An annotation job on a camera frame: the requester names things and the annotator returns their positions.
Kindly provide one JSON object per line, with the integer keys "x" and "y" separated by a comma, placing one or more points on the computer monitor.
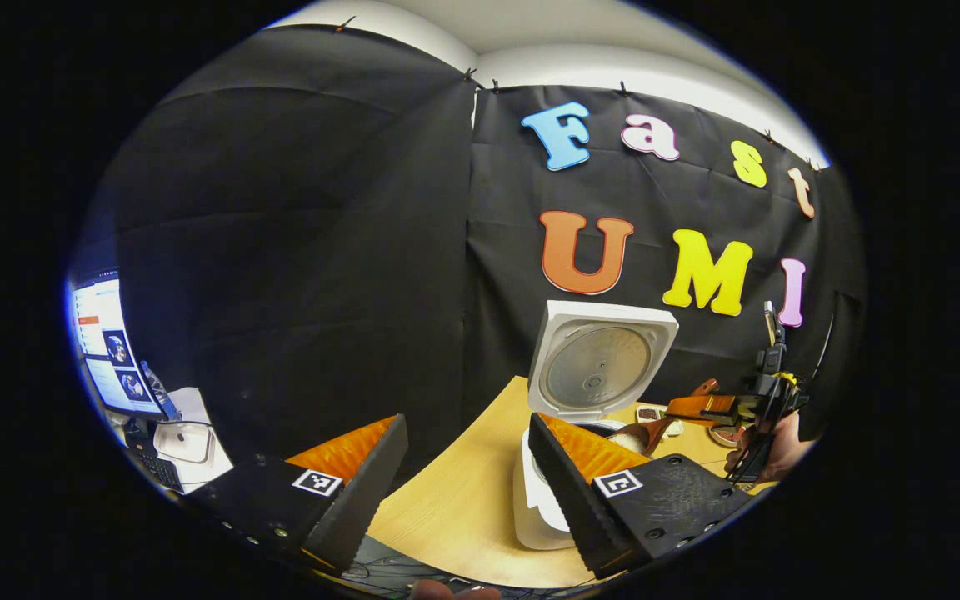
{"x": 109, "y": 350}

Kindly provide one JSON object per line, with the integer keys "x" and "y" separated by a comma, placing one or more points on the brown wooden spoon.
{"x": 663, "y": 429}

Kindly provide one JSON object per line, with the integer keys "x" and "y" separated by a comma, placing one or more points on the white side desk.
{"x": 205, "y": 475}

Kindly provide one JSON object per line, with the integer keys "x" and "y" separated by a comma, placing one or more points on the black backdrop cloth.
{"x": 322, "y": 250}

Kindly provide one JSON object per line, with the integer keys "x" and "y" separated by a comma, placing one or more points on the white rice cooker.
{"x": 597, "y": 367}

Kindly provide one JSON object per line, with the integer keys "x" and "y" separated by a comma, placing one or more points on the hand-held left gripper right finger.
{"x": 572, "y": 492}

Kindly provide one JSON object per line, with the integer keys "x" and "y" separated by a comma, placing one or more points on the black keyboard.
{"x": 155, "y": 468}

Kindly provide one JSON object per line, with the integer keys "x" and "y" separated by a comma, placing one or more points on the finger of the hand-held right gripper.
{"x": 701, "y": 408}

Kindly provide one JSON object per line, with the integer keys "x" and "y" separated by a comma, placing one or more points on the white rice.
{"x": 630, "y": 437}

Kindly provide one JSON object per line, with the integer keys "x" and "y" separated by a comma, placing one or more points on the white desk device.
{"x": 184, "y": 442}

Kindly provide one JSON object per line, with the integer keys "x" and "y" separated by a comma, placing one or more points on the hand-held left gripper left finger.
{"x": 363, "y": 492}

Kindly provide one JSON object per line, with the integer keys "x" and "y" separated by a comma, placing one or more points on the white divided snack dish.
{"x": 648, "y": 413}

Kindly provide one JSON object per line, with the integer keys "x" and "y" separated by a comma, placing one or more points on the white round plate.
{"x": 726, "y": 436}

